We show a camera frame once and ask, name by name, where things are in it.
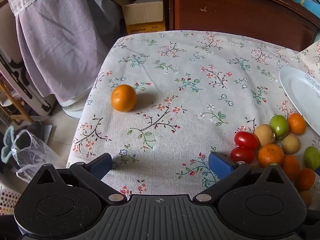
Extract cardboard box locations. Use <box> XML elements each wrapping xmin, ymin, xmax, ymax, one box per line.
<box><xmin>107</xmin><ymin>0</ymin><xmax>168</xmax><ymax>35</ymax></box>

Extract clear plastic bag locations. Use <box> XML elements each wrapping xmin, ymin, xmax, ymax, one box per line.
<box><xmin>11</xmin><ymin>130</ymin><xmax>60</xmax><ymax>183</ymax></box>

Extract white plate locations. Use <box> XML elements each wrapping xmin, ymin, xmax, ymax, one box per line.
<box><xmin>279</xmin><ymin>66</ymin><xmax>320</xmax><ymax>130</ymax></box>

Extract grey slipper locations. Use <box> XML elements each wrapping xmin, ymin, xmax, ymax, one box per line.
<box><xmin>15</xmin><ymin>120</ymin><xmax>44</xmax><ymax>143</ymax></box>

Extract floral tablecloth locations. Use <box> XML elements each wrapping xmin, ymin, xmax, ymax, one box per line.
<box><xmin>66</xmin><ymin>30</ymin><xmax>320</xmax><ymax>205</ymax></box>

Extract brown wooden cabinet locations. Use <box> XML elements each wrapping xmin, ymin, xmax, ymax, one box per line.
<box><xmin>168</xmin><ymin>0</ymin><xmax>319</xmax><ymax>52</ymax></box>

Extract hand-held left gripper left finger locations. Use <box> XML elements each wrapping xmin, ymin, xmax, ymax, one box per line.
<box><xmin>32</xmin><ymin>153</ymin><xmax>127</xmax><ymax>205</ymax></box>

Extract wooden rack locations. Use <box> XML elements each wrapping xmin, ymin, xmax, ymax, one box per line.
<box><xmin>0</xmin><ymin>77</ymin><xmax>33</xmax><ymax>125</ymax></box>

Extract white fan base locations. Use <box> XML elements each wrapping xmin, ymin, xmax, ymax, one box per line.
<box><xmin>61</xmin><ymin>100</ymin><xmax>84</xmax><ymax>119</ymax></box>

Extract purple checked cloth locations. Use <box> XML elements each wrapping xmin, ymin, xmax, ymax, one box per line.
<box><xmin>6</xmin><ymin>0</ymin><xmax>118</xmax><ymax>107</ymax></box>

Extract red cherry tomato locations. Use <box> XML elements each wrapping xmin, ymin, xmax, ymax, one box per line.
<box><xmin>234</xmin><ymin>131</ymin><xmax>259</xmax><ymax>150</ymax></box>
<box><xmin>230</xmin><ymin>147</ymin><xmax>255</xmax><ymax>163</ymax></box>

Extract round green jujube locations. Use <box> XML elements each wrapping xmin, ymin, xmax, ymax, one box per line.
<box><xmin>269</xmin><ymin>115</ymin><xmax>289</xmax><ymax>137</ymax></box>

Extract grey cloth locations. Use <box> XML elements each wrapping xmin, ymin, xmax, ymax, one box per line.
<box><xmin>80</xmin><ymin>0</ymin><xmax>130</xmax><ymax>38</ymax></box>

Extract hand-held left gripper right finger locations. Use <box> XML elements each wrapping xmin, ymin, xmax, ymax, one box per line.
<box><xmin>192</xmin><ymin>151</ymin><xmax>288</xmax><ymax>204</ymax></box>

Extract white dotted basket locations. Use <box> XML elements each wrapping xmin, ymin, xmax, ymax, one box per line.
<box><xmin>0</xmin><ymin>186</ymin><xmax>22</xmax><ymax>215</ymax></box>

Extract brown longan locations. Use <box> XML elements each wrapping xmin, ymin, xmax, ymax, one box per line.
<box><xmin>282</xmin><ymin>134</ymin><xmax>300</xmax><ymax>155</ymax></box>
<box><xmin>254</xmin><ymin>124</ymin><xmax>275</xmax><ymax>147</ymax></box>
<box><xmin>299</xmin><ymin>190</ymin><xmax>313</xmax><ymax>208</ymax></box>

